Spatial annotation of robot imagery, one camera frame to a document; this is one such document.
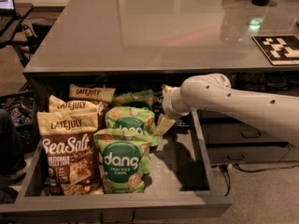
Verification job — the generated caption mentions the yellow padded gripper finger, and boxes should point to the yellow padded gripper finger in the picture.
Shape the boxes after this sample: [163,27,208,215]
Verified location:
[154,114,175,136]

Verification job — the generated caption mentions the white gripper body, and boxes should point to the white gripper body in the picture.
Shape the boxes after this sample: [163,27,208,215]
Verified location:
[163,85,191,119]

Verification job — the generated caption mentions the blue Kettle chip bag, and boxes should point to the blue Kettle chip bag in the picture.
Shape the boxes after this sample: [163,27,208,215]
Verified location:
[152,84,191,130]

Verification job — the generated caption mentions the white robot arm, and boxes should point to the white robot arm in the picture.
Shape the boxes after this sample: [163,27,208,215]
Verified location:
[157,73,299,146]

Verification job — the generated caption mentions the back green Dang chip bag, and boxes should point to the back green Dang chip bag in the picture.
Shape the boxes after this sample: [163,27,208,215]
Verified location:
[112,90,153,110]

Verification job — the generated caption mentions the green dang chip bag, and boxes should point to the green dang chip bag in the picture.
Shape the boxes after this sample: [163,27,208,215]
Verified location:
[105,106,158,147]
[93,129,152,194]
[112,90,153,110]

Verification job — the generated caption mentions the middle green Dang chip bag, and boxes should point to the middle green Dang chip bag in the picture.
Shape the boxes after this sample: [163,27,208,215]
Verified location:
[105,106,158,147]

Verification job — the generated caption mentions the front green Dang chip bag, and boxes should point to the front green Dang chip bag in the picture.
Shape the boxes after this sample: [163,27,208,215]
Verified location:
[93,129,152,194]

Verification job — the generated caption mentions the middle closed grey drawer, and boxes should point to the middle closed grey drawer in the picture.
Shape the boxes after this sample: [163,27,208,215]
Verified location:
[200,118,287,146]

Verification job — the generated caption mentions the closed grey drawer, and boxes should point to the closed grey drawer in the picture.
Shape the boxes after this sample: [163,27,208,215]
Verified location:
[207,146,299,164]
[200,118,287,146]

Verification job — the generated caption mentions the open grey top drawer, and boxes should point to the open grey top drawer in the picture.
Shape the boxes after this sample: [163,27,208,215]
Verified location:
[0,111,232,224]

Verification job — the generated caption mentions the lower closed grey drawer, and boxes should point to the lower closed grey drawer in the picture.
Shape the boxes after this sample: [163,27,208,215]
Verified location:
[207,146,299,164]

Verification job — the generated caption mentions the back Late July chip bag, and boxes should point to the back Late July chip bag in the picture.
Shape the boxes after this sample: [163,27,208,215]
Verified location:
[69,84,115,103]

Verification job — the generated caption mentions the late july chip bag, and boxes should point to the late july chip bag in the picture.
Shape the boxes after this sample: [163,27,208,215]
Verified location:
[69,84,115,103]
[49,95,107,128]
[37,109,102,195]

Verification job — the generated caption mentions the front Late July chip bag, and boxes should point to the front Late July chip bag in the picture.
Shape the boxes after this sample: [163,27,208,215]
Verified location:
[37,109,102,195]

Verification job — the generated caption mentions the middle Late July chip bag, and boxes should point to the middle Late July chip bag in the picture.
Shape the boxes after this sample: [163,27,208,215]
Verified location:
[49,95,107,128]

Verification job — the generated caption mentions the black white marker tag board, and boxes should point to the black white marker tag board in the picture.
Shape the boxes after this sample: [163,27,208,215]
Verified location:
[252,35,299,66]

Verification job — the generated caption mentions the black crate with items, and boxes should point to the black crate with items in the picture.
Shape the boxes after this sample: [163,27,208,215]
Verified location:
[0,91,39,152]

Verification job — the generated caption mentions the laptop on side desk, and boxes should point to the laptop on side desk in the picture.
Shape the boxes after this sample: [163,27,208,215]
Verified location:
[0,0,16,35]

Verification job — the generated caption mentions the black power cable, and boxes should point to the black power cable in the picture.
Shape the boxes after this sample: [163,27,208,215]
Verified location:
[218,161,299,197]

